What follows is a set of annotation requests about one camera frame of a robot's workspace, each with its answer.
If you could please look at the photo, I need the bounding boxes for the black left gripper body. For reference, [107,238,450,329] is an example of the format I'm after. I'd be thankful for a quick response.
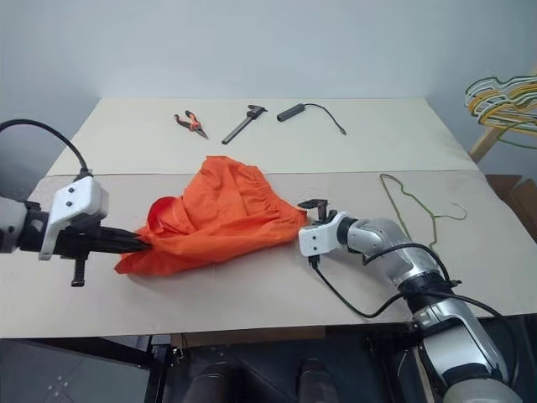
[53,216,104,289]

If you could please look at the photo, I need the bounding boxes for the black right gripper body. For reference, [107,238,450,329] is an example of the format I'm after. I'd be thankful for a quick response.
[296,200,339,226]

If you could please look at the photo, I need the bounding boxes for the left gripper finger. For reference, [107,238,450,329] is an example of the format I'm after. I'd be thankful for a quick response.
[97,239,151,255]
[97,228,154,248]

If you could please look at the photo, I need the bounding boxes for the orange shorts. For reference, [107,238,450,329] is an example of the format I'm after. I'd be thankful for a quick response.
[114,154,310,279]

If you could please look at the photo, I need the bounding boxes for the green wire hanger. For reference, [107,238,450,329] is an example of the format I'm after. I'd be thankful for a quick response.
[379,173,468,250]

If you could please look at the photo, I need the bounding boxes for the wooden hanger rack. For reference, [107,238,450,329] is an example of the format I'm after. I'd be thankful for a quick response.
[468,61,537,164]

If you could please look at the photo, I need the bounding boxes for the black caliper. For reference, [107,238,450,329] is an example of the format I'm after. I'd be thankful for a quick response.
[221,104,269,146]

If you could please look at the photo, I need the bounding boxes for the orange black pliers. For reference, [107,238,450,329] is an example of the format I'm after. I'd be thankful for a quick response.
[173,109,210,141]

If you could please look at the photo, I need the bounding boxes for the brown cardboard box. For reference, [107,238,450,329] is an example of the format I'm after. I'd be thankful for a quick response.
[485,173,537,237]

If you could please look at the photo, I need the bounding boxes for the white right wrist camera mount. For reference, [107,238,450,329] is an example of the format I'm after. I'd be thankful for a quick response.
[298,211,350,258]

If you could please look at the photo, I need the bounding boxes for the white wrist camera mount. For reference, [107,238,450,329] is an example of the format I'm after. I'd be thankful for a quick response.
[298,211,350,258]
[39,175,110,262]

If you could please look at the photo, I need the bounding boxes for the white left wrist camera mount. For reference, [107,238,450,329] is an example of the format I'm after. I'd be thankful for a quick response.
[39,175,110,262]

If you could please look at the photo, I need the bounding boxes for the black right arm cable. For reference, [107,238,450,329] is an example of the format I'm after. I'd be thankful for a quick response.
[308,242,505,321]

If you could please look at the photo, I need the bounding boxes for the black USB hub with cable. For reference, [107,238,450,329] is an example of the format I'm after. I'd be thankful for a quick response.
[275,102,348,137]

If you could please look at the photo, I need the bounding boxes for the black table frame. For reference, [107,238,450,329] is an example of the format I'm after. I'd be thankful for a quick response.
[0,317,537,403]

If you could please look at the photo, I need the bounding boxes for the bundle of coloured wire hangers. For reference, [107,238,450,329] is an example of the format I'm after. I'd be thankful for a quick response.
[464,74,537,150]

